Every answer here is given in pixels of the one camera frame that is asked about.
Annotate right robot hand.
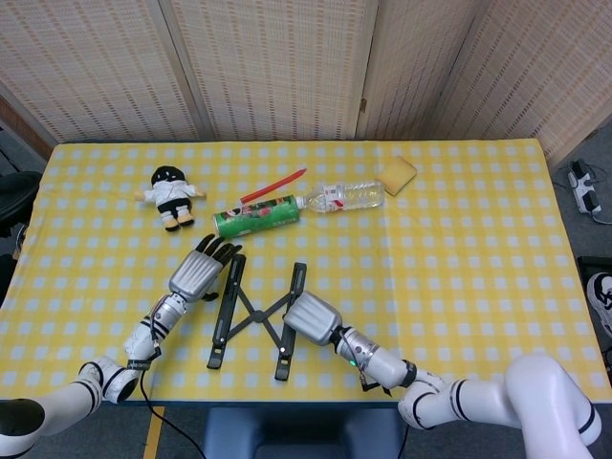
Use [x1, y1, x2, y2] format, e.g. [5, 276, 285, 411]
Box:
[283, 291, 344, 346]

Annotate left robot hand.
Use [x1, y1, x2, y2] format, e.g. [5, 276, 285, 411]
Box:
[168, 233, 244, 303]

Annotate black folding stand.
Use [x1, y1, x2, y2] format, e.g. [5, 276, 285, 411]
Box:
[206, 253, 310, 383]

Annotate yellow checkered tablecloth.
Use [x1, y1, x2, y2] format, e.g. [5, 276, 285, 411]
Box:
[0, 139, 601, 403]

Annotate green chip can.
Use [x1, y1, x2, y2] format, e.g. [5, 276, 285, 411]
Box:
[211, 190, 302, 242]

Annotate plush doll white shirt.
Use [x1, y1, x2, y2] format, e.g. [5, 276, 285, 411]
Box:
[133, 164, 208, 233]

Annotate red stick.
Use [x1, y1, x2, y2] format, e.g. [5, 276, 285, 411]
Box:
[240, 166, 307, 204]

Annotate clear plastic water bottle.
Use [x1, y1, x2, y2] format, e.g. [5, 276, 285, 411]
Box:
[295, 179, 386, 215]

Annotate yellow floor tape strip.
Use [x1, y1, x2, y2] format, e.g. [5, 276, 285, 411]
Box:
[142, 405, 166, 459]

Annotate yellow sponge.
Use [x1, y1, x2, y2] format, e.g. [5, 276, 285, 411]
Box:
[374, 158, 418, 198]

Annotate black round stool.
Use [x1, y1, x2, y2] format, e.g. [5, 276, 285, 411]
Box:
[0, 170, 43, 240]

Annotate woven folding screen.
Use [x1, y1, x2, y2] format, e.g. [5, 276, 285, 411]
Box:
[0, 0, 612, 164]

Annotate white black sneaker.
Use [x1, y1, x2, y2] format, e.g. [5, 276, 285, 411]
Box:
[586, 272, 612, 340]

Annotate white power strip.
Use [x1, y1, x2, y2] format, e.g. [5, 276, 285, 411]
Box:
[567, 161, 603, 215]

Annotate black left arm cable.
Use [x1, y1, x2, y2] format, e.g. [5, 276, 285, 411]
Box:
[138, 375, 205, 459]

